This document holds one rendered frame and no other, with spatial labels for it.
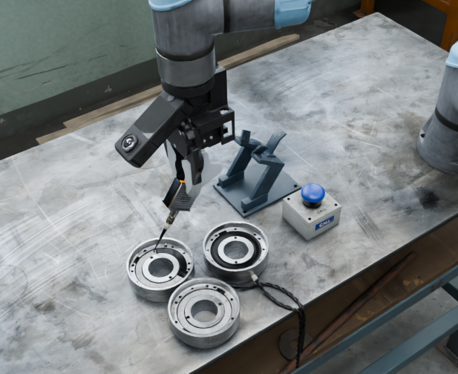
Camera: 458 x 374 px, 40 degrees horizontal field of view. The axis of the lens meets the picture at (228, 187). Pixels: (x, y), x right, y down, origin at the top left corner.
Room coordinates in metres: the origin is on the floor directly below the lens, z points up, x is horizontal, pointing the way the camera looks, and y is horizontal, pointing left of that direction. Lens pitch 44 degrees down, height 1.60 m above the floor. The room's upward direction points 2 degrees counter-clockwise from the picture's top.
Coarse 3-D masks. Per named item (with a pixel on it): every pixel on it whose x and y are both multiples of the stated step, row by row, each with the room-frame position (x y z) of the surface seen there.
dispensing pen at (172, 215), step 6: (174, 180) 0.69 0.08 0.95; (174, 186) 0.69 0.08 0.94; (168, 192) 0.69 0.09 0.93; (174, 192) 0.68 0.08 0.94; (168, 198) 0.68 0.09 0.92; (168, 204) 0.67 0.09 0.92; (168, 216) 0.68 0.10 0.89; (174, 216) 0.67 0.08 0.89; (168, 222) 0.67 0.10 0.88; (168, 228) 0.67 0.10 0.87; (162, 234) 0.67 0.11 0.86; (156, 246) 0.66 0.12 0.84
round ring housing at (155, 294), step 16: (160, 240) 0.67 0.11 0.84; (176, 240) 0.67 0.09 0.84; (128, 256) 0.64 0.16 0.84; (160, 256) 0.65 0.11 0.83; (192, 256) 0.64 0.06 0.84; (128, 272) 0.61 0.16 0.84; (144, 272) 0.62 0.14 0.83; (176, 272) 0.61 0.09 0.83; (192, 272) 0.61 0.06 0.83; (144, 288) 0.58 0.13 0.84; (160, 288) 0.58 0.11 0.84; (176, 288) 0.58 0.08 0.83
